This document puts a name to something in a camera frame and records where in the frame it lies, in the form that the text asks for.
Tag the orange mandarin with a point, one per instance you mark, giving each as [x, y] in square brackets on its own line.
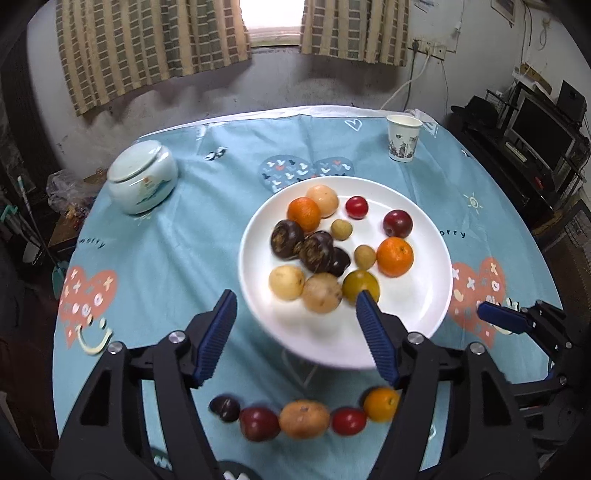
[303, 214]
[395, 256]
[381, 405]

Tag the round brown pear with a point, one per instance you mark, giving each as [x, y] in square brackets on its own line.
[322, 292]

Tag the brown-orange oval fruit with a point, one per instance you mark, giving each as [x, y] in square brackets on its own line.
[304, 419]

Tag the red cherry tomato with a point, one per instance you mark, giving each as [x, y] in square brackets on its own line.
[356, 207]
[349, 421]

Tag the small wooden side table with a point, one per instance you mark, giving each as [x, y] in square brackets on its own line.
[64, 237]

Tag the computer monitor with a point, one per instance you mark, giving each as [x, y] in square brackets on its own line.
[540, 127]

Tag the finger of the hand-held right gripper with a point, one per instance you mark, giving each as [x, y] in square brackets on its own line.
[501, 317]
[531, 399]

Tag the pale yellow fruit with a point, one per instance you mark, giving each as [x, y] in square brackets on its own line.
[286, 282]

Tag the pale green jar lid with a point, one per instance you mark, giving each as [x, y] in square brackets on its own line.
[134, 161]

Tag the black speaker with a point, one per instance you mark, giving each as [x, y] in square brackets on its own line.
[572, 99]

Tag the white round plate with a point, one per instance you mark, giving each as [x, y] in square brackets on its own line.
[415, 297]

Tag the black media stand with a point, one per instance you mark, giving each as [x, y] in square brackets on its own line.
[498, 157]

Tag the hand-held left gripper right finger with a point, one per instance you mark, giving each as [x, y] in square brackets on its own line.
[376, 337]

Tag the clear plastic bag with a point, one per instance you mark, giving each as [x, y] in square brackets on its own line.
[69, 191]

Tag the black hat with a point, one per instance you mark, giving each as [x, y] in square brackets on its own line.
[475, 110]

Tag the bright window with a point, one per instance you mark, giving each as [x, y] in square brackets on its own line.
[272, 21]

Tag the small olive longan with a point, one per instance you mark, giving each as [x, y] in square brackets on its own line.
[341, 230]
[364, 255]

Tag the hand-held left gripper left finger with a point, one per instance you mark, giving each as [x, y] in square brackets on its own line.
[214, 337]

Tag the printed paper cup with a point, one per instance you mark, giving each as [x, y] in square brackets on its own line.
[403, 138]

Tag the checked beige curtain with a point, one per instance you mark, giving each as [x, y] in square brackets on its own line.
[147, 46]
[355, 27]

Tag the dark red plum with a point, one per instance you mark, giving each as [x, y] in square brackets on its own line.
[397, 223]
[258, 423]

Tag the teal dustpan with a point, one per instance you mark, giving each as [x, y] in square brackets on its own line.
[59, 277]

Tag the yellow-green round fruit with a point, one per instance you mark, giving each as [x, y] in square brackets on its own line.
[358, 284]

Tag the pale green ceramic jar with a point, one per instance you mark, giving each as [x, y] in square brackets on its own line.
[147, 191]

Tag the tan round fruit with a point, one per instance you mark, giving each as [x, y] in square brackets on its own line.
[325, 198]

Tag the dark water chestnut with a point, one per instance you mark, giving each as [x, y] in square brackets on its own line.
[316, 251]
[285, 237]
[225, 409]
[341, 262]

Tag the white power strip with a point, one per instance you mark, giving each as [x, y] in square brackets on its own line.
[429, 47]

